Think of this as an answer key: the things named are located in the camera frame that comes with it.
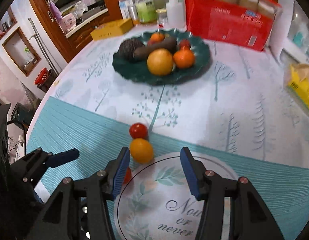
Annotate dark avocado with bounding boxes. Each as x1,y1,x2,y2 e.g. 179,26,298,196
118,38,145,61

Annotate large yellow orange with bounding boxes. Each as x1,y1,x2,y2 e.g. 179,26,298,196
147,49,174,76

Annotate dark red plum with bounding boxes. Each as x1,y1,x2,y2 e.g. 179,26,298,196
148,40,155,46

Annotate orange tangerine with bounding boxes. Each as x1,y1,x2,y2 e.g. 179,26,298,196
149,31,165,43
173,49,196,69

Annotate overripe dark banana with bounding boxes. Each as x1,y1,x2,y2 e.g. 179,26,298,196
133,37,177,60

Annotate red cherry tomato lower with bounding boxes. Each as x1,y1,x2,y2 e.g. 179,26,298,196
123,167,132,184

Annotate red cherry tomato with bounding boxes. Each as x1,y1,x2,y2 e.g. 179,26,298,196
129,122,148,139
123,167,132,184

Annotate small yellow-orange citrus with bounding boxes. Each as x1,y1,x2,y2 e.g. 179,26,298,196
130,138,154,164

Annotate red cherry tomato top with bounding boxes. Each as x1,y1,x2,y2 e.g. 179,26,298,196
129,122,148,139

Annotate tree pattern tablecloth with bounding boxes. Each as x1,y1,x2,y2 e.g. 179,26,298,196
25,22,309,240

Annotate yellow cardboard box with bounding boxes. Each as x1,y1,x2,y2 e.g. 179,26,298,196
91,18,134,41

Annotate yellow tissue pack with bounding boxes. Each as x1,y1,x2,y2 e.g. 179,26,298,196
283,63,309,115

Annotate dark green scalloped plate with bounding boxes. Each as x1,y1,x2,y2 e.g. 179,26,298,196
112,29,210,86

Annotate silver metal can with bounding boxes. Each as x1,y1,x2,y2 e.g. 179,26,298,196
128,4,139,21

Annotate white blue carton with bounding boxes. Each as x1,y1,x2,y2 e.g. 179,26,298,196
118,0,133,20

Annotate green label glass bottle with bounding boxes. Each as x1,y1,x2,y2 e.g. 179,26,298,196
135,0,157,24

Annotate small glass jar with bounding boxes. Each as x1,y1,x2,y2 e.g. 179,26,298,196
156,8,167,28

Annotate white countertop appliance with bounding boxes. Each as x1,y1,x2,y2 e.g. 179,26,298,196
269,0,309,65

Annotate white squeeze bottle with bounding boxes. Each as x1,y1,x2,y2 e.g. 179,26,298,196
166,0,185,29

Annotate red package with jars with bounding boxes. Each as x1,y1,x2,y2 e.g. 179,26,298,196
184,0,281,51

